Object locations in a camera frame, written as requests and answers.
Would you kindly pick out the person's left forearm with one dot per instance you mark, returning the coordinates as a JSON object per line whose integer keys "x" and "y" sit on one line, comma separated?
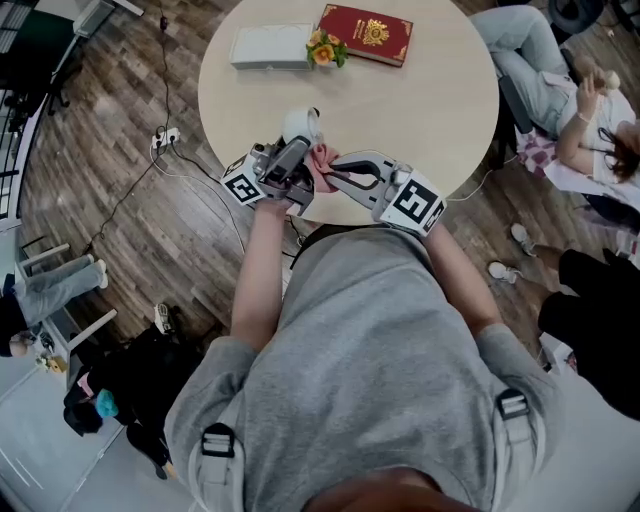
{"x": 260, "y": 290}

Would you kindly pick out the white handheld fan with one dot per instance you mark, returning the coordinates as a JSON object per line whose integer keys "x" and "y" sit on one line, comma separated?
{"x": 297, "y": 122}

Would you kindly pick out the person's grey shirt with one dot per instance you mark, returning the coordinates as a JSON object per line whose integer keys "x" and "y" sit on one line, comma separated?
{"x": 365, "y": 380}

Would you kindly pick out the person's right forearm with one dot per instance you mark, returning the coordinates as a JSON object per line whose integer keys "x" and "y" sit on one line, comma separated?
{"x": 462, "y": 285}

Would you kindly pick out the flat white box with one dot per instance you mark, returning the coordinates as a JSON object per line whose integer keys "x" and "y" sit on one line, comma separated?
{"x": 272, "y": 45}

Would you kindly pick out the white power strip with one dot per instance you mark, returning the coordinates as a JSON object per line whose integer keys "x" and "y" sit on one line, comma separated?
{"x": 166, "y": 138}

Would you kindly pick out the black round stool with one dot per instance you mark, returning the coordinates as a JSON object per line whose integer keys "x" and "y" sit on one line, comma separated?
{"x": 575, "y": 15}

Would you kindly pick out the white printed carton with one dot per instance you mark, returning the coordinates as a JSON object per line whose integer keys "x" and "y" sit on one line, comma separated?
{"x": 555, "y": 355}

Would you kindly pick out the pink checked cloth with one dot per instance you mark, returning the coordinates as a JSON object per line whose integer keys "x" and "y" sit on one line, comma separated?
{"x": 537, "y": 155}

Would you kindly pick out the orange flowers in pot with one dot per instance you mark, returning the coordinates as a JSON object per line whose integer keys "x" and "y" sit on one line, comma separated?
{"x": 325, "y": 50}

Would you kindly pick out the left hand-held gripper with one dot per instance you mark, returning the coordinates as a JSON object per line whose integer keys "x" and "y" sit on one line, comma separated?
{"x": 245, "y": 185}

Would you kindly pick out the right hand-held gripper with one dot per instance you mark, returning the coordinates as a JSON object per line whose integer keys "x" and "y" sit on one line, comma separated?
{"x": 412, "y": 202}

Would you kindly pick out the red book gold print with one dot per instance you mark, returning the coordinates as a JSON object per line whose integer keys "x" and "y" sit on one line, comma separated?
{"x": 367, "y": 35}

